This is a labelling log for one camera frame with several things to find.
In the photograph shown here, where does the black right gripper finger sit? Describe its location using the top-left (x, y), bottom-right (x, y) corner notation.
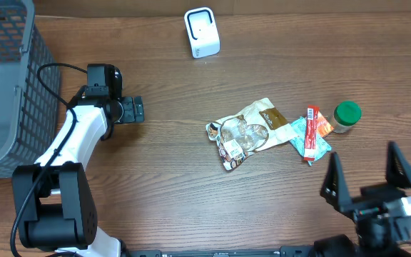
top-left (385, 141), bottom-right (411, 189)
top-left (320, 152), bottom-right (352, 214)

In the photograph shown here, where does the orange small box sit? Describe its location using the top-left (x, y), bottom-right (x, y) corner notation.
top-left (317, 112), bottom-right (334, 138)

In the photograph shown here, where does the red stick packet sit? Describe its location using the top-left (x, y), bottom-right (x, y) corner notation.
top-left (303, 105), bottom-right (319, 161)

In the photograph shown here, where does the teal tissue pack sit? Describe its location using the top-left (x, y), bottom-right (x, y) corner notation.
top-left (290, 116), bottom-right (332, 166)

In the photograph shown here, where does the green lid jar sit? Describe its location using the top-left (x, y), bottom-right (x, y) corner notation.
top-left (329, 101), bottom-right (362, 133)

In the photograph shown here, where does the brown snack bag red label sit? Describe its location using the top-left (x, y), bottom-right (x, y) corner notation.
top-left (205, 98), bottom-right (297, 171)

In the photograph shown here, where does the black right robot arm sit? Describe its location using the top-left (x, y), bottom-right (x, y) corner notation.
top-left (308, 141), bottom-right (411, 257)

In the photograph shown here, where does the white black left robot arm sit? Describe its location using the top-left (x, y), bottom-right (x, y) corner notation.
top-left (9, 64), bottom-right (145, 256)

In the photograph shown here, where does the white barcode scanner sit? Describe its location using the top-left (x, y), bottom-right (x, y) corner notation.
top-left (183, 6), bottom-right (220, 59)

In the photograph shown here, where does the grey plastic mesh basket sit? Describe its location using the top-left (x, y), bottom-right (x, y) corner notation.
top-left (0, 1), bottom-right (61, 178)

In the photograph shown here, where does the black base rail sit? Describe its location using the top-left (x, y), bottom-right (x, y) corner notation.
top-left (125, 246), bottom-right (313, 257)

